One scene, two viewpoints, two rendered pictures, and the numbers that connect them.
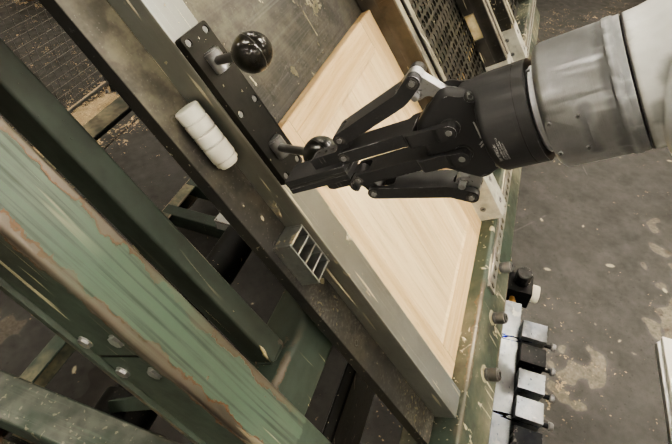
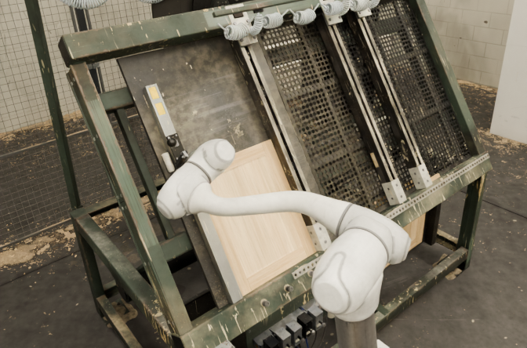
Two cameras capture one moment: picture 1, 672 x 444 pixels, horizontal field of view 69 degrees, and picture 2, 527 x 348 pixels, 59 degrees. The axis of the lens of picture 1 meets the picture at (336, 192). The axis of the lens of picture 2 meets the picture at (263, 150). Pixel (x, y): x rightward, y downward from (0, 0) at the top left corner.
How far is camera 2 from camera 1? 1.45 m
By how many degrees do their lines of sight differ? 31
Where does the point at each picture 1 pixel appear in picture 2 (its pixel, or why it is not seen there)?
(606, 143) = not seen: hidden behind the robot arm
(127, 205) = (143, 174)
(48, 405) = (118, 256)
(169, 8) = (169, 128)
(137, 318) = (125, 190)
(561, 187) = (509, 306)
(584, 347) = not seen: outside the picture
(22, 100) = (130, 143)
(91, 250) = (122, 173)
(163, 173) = not seen: hidden behind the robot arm
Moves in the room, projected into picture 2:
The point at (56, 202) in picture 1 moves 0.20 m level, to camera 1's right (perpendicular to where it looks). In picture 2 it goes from (121, 161) to (160, 173)
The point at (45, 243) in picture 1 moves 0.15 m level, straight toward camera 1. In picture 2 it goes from (115, 168) to (111, 188)
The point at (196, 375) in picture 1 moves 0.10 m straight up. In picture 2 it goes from (132, 210) to (128, 187)
